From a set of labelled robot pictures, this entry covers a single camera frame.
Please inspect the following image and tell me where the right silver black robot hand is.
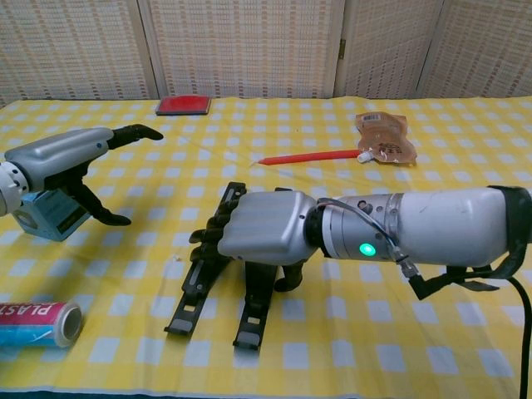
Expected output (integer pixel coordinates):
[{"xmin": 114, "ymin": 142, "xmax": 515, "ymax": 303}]
[{"xmin": 189, "ymin": 187, "xmax": 323, "ymax": 292}]

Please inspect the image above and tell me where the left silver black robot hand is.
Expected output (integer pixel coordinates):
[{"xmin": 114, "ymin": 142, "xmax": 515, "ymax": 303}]
[{"xmin": 3, "ymin": 123, "xmax": 165, "ymax": 227}]

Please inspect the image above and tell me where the black folding laptop stand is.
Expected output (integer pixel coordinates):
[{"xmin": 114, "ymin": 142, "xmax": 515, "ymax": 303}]
[{"xmin": 164, "ymin": 181, "xmax": 304, "ymax": 349}]

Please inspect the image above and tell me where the blue cardboard box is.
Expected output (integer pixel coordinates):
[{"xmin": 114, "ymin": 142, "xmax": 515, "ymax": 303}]
[{"xmin": 12, "ymin": 189, "xmax": 91, "ymax": 242}]

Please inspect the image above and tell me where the red stick candle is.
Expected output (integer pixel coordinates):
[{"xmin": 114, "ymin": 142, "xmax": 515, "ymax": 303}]
[{"xmin": 250, "ymin": 150, "xmax": 361, "ymax": 166}]

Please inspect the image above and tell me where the red square flat pad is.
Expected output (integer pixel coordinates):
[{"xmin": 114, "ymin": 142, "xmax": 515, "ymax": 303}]
[{"xmin": 155, "ymin": 96, "xmax": 213, "ymax": 116}]

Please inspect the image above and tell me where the brown spout pouch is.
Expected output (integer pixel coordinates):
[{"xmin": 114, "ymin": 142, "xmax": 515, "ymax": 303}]
[{"xmin": 355, "ymin": 111, "xmax": 418, "ymax": 166}]

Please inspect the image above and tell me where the yellow white checkered tablecloth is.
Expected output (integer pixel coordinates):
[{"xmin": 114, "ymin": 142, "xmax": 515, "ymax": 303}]
[{"xmin": 0, "ymin": 96, "xmax": 532, "ymax": 396}]

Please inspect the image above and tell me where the plastic wrap roll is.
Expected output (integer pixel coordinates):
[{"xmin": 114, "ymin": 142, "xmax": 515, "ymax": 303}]
[{"xmin": 0, "ymin": 301, "xmax": 83, "ymax": 349}]

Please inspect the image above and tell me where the woven folding screen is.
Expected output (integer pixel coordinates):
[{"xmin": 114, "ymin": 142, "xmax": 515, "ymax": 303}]
[{"xmin": 0, "ymin": 0, "xmax": 532, "ymax": 107}]

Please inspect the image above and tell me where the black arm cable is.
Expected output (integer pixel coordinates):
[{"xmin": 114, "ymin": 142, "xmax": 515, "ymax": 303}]
[{"xmin": 409, "ymin": 265, "xmax": 532, "ymax": 399}]

